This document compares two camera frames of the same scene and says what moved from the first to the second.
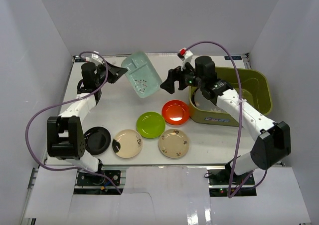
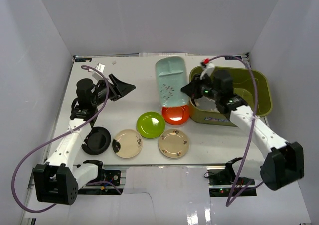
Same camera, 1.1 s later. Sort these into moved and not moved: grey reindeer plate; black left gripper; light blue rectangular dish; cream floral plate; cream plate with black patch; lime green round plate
Moved: black left gripper; light blue rectangular dish
Not moved: cream floral plate; grey reindeer plate; cream plate with black patch; lime green round plate
